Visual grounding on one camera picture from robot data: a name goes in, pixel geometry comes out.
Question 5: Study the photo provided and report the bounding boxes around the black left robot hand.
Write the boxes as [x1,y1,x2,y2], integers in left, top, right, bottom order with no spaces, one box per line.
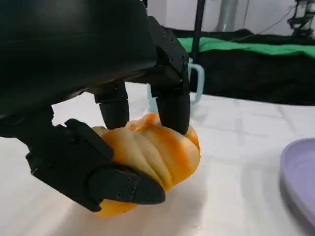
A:
[0,0,191,213]

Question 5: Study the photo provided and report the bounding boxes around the orange white toy bread roll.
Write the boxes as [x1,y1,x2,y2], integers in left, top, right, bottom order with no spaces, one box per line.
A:
[92,113,201,218]

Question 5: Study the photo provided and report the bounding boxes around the black upright pole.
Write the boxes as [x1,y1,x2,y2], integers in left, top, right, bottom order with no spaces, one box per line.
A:
[191,0,205,65]

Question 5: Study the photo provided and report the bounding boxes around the pale green mug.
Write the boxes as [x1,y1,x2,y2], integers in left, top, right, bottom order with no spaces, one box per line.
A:
[147,58,205,116]

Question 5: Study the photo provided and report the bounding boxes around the white background column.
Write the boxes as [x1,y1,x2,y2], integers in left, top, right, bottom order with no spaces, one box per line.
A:
[216,0,237,32]

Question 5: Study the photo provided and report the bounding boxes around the green cloth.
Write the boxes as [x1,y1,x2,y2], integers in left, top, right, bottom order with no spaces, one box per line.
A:
[177,36,315,59]

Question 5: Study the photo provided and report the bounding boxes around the black backdrop cloth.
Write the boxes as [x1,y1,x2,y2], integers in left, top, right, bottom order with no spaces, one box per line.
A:
[162,28,315,106]

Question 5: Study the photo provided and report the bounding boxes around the black background machine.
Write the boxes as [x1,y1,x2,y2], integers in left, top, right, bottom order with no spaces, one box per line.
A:
[287,0,315,38]

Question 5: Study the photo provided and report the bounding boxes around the lilac plate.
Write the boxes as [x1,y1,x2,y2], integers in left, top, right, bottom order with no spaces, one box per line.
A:
[279,137,315,226]

